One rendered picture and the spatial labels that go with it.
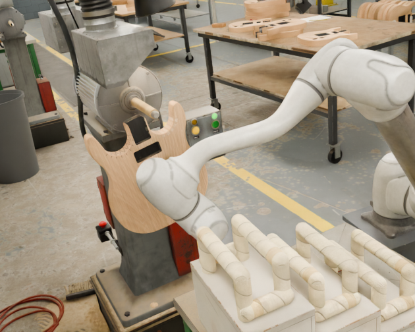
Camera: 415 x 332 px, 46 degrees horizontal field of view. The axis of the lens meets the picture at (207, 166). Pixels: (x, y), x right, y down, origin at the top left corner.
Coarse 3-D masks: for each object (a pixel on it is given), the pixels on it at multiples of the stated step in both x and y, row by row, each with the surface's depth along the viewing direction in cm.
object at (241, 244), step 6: (234, 228) 105; (234, 234) 106; (240, 234) 105; (234, 240) 107; (240, 240) 106; (246, 240) 107; (240, 246) 107; (246, 246) 107; (240, 252) 107; (246, 252) 108; (240, 258) 108; (246, 258) 108
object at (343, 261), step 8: (304, 224) 113; (304, 232) 111; (312, 232) 110; (312, 240) 109; (320, 240) 107; (328, 240) 107; (320, 248) 106; (328, 248) 104; (336, 248) 103; (328, 256) 104; (336, 256) 102; (344, 256) 101; (336, 264) 102; (344, 264) 100; (352, 264) 99
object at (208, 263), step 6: (198, 240) 103; (198, 246) 104; (204, 246) 103; (204, 252) 103; (204, 258) 104; (210, 258) 104; (204, 264) 105; (210, 264) 105; (204, 270) 106; (210, 270) 105
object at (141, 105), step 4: (132, 100) 174; (136, 100) 172; (140, 100) 172; (132, 104) 174; (136, 104) 171; (140, 104) 168; (144, 104) 167; (140, 108) 167; (144, 108) 165; (148, 108) 163; (152, 108) 162; (144, 112) 165; (148, 112) 161
